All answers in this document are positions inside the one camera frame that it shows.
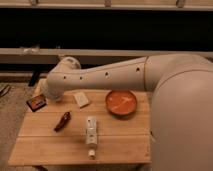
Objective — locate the orange bowl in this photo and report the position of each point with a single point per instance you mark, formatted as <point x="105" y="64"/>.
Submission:
<point x="121" y="103"/>

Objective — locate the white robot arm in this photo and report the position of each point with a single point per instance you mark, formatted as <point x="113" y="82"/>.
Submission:
<point x="181" y="103"/>

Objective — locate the white square sponge block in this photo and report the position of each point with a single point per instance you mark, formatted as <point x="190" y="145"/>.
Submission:
<point x="81" y="99"/>

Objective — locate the dark red chili pepper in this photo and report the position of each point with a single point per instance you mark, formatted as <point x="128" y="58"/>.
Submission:
<point x="63" y="121"/>

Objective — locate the grey metal rail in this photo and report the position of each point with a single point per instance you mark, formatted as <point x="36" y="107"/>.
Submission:
<point x="85" y="56"/>

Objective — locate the black orange eraser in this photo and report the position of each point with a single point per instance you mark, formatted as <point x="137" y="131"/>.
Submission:
<point x="36" y="102"/>

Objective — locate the wooden table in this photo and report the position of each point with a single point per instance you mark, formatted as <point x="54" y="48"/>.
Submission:
<point x="120" y="141"/>

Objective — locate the white tube bottle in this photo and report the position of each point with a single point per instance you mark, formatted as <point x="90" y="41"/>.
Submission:
<point x="91" y="136"/>

